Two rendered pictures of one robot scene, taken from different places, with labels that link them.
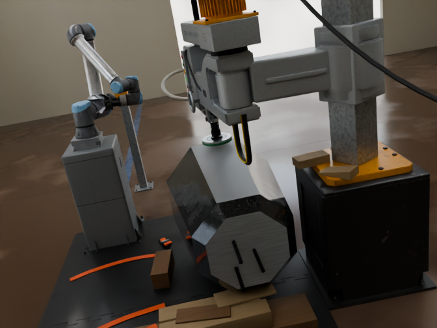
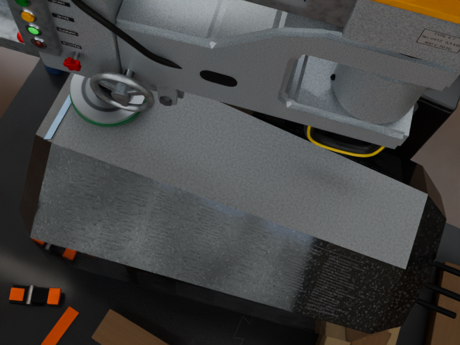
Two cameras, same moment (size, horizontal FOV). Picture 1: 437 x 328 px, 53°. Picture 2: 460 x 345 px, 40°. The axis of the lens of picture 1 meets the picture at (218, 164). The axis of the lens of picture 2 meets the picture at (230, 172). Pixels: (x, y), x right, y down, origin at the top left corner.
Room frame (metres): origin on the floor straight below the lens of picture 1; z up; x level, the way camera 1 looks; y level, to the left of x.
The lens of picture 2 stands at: (2.45, 0.64, 2.45)
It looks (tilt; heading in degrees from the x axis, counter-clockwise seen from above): 69 degrees down; 286
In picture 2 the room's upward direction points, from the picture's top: 12 degrees clockwise
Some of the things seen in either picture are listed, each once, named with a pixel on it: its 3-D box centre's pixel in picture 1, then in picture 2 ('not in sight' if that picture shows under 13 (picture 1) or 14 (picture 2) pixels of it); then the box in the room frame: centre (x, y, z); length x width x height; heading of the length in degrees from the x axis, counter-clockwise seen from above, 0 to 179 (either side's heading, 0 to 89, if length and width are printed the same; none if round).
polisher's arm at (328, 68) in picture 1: (315, 69); not in sight; (2.41, -0.61, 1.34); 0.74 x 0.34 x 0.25; 92
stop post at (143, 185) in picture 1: (132, 140); not in sight; (4.47, 0.84, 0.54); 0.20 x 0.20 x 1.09; 3
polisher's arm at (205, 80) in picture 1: (220, 88); (259, 47); (2.65, -0.09, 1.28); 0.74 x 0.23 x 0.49; 12
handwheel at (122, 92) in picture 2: (196, 100); (126, 79); (2.90, 0.07, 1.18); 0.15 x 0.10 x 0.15; 12
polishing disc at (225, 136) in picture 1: (216, 138); (108, 88); (3.04, -0.02, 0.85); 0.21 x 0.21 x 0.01
